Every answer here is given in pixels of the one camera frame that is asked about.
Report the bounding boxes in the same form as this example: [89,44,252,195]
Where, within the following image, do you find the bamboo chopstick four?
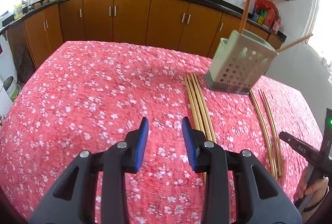
[191,74,217,143]

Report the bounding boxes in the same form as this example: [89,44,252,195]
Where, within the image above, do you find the red floral tablecloth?
[0,40,324,224]

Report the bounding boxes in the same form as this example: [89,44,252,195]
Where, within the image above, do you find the bamboo chopstick five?
[249,89,277,180]

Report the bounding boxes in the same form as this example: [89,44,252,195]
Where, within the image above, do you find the bamboo chopstick two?
[183,76,207,185]

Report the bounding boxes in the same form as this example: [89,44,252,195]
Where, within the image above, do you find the bamboo chopstick six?
[260,90,283,177]

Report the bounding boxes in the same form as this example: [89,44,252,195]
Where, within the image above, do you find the lower wooden cabinets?
[7,0,284,69]

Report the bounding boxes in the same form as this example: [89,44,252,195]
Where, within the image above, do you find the green perforated utensil holder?
[205,30,278,95]

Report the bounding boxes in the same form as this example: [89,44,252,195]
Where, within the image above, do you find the bamboo chopstick three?
[186,74,212,140]

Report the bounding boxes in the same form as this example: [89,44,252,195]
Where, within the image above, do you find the person right hand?
[294,167,329,209]

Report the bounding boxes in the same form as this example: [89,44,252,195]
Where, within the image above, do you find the red condiment packages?
[253,0,281,34]

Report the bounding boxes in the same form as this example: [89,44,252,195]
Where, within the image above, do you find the bamboo chopstick eight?
[276,33,313,53]

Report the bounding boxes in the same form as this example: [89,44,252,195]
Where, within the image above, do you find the yellow detergent bottle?
[13,3,23,20]

